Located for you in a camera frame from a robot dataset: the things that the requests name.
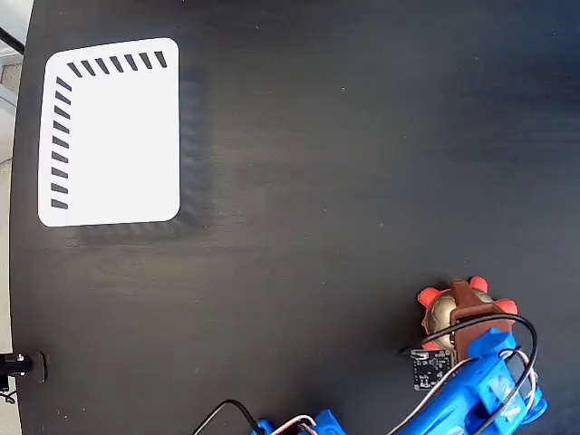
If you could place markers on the brown gripper with servo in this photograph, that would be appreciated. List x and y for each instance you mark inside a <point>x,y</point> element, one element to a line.
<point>471,313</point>

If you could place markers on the red turtle toy gold shell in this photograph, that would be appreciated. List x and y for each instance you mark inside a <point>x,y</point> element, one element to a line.
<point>436,312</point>

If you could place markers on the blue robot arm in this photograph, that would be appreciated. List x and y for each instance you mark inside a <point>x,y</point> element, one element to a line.
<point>466,392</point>

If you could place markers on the white slotted tray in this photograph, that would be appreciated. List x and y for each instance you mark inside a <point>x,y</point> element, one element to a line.
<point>118,145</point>

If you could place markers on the black table clamp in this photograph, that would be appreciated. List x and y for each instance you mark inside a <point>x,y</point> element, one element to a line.
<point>43,367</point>

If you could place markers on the black bar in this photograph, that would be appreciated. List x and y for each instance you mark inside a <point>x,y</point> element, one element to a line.
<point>11,40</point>

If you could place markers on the bare camera circuit board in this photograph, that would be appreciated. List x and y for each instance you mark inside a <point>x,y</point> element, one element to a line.
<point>428,371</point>

